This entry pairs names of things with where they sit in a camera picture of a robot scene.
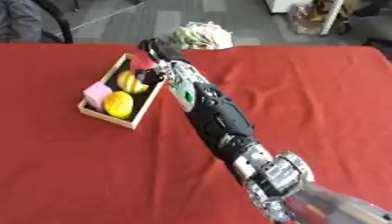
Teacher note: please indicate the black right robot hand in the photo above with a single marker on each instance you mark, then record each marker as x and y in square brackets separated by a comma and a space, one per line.
[162, 52]

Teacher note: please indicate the pale crumpled bag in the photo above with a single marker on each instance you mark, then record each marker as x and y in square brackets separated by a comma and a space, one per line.
[201, 36]

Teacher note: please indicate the black chair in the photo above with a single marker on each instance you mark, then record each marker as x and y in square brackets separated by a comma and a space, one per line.
[57, 20]

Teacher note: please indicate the yellow round toy fruit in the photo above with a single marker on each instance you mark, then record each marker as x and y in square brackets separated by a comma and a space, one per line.
[118, 104]

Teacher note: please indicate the tan cardboard box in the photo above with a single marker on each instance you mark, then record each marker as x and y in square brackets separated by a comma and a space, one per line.
[133, 112]

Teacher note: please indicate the pink cube block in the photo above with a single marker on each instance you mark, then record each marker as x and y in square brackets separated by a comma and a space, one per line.
[96, 94]

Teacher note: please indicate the brown cluttered shelf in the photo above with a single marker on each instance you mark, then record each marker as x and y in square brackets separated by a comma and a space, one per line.
[319, 16]

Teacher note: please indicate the person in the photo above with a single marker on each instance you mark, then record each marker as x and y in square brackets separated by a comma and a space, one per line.
[19, 20]

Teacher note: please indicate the red toy block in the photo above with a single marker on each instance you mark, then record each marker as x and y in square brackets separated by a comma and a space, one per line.
[141, 63]

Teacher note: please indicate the white post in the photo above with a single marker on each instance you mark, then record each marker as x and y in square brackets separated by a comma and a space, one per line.
[331, 17]

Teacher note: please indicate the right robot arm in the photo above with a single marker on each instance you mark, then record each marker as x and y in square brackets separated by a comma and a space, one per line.
[224, 122]

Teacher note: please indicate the yellow striped toy fruit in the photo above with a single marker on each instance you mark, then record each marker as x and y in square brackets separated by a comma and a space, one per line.
[129, 82]

